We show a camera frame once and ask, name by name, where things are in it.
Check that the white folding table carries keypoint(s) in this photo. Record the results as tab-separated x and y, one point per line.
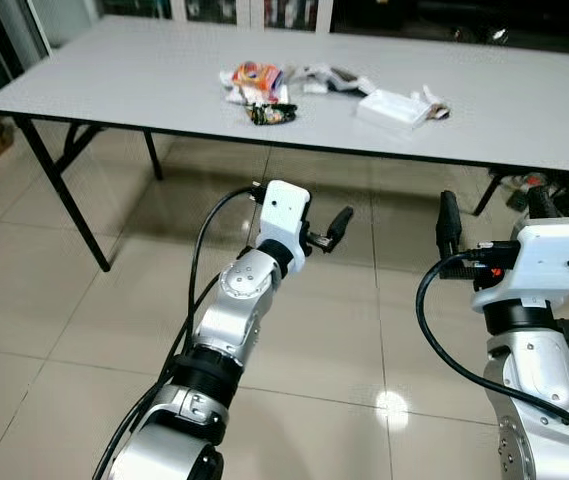
114	80

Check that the white plastic tray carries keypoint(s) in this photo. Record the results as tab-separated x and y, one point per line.
392	108

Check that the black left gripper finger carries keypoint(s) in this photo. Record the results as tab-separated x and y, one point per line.
341	225

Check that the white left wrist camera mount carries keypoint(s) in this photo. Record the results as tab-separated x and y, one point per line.
284	210

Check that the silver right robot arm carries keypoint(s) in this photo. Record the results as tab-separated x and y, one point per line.
539	370

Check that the orange snack wrapper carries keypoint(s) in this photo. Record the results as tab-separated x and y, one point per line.
257	75

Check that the white power strip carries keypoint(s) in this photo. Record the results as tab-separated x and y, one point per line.
526	185

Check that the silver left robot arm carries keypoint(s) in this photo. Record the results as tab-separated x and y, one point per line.
229	310

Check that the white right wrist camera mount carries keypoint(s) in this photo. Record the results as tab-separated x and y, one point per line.
549	260

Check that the crumpled white wrapper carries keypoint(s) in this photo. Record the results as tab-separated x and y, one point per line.
329	78

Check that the brown white wrapper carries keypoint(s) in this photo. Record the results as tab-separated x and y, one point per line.
436	105

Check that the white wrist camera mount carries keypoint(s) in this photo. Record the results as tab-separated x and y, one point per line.
549	260
284	210

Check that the white glass door cabinet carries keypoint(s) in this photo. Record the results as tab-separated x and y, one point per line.
214	10

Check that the small white wrapper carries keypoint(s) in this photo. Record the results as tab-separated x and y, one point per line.
236	95

